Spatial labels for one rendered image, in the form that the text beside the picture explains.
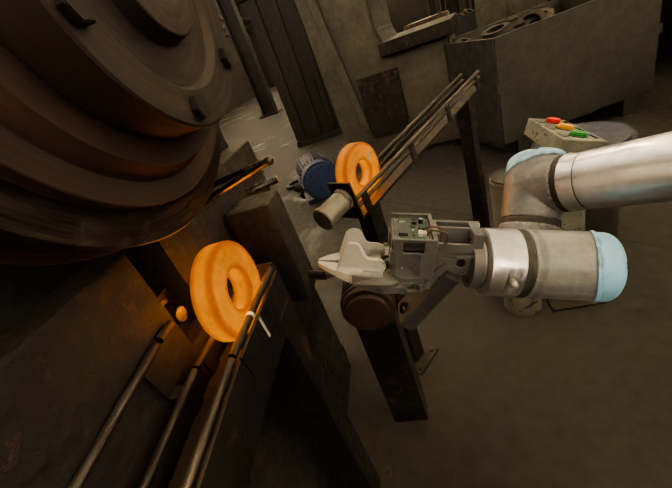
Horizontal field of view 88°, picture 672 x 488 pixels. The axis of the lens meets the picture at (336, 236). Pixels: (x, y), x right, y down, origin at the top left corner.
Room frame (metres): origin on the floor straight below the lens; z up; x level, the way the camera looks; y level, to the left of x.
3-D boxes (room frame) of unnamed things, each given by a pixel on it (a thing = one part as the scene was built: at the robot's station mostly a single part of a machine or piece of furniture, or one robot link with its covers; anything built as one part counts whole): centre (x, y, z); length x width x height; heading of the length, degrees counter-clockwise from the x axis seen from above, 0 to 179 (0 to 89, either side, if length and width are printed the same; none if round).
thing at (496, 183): (0.89, -0.54, 0.26); 0.12 x 0.12 x 0.52
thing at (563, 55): (2.44, -1.72, 0.39); 1.03 x 0.83 x 0.77; 89
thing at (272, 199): (0.66, 0.14, 0.68); 0.11 x 0.08 x 0.24; 74
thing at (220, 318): (0.47, 0.18, 0.74); 0.16 x 0.03 x 0.16; 165
